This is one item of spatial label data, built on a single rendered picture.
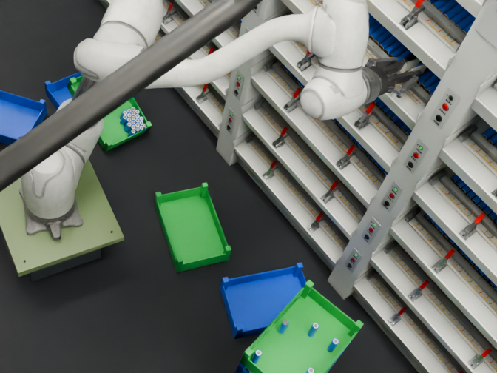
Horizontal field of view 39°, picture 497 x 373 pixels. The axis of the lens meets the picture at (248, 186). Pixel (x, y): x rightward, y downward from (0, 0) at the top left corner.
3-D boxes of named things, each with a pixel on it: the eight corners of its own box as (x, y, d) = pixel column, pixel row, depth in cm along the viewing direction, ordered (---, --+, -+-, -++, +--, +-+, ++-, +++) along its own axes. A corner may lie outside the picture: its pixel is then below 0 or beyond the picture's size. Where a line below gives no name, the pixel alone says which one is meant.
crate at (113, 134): (147, 131, 285) (152, 125, 278) (104, 152, 276) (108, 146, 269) (110, 67, 286) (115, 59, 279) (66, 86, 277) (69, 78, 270)
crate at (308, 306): (295, 411, 191) (302, 402, 184) (239, 361, 196) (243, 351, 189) (356, 334, 206) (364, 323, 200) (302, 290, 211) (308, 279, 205)
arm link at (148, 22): (32, 157, 230) (58, 109, 243) (78, 179, 235) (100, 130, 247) (99, 11, 170) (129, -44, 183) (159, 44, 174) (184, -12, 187)
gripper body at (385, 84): (386, 83, 167) (408, 76, 173) (362, 61, 170) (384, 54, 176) (371, 106, 172) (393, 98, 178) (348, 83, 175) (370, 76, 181)
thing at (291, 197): (335, 269, 254) (336, 256, 242) (234, 152, 276) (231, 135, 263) (377, 235, 258) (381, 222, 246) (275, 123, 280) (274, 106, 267)
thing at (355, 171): (368, 210, 221) (373, 193, 208) (251, 83, 243) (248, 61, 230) (416, 173, 225) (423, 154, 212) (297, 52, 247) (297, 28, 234)
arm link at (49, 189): (15, 211, 224) (8, 173, 205) (38, 166, 234) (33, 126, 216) (64, 226, 224) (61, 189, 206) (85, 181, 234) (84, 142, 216)
